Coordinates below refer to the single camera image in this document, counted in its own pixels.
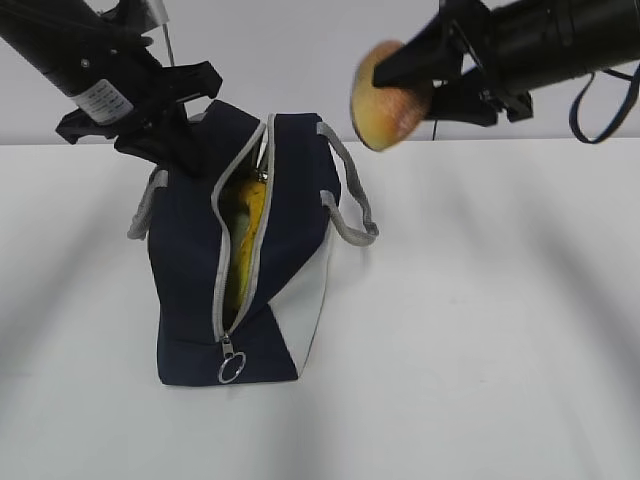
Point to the navy blue lunch bag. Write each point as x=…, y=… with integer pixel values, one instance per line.
x=313, y=191

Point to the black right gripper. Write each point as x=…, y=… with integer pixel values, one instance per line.
x=457, y=44

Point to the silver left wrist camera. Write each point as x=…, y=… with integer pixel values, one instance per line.
x=139, y=15

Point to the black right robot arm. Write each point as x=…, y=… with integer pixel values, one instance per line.
x=542, y=43

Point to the green lid glass container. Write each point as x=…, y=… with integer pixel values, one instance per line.
x=239, y=226

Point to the brown bread roll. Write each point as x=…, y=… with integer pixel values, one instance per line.
x=383, y=117

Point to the yellow banana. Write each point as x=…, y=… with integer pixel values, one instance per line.
x=244, y=196

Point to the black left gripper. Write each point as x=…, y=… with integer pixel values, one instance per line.
x=108, y=111

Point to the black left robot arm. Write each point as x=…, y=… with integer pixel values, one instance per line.
x=102, y=63

